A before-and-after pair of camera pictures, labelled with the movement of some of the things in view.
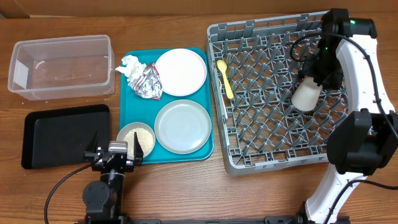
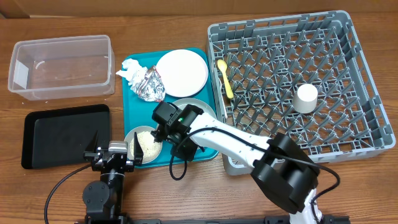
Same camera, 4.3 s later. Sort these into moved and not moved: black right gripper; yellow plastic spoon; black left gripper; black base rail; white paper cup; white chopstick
Moved: black right gripper; white paper cup
Not moved: yellow plastic spoon; black left gripper; black base rail; white chopstick
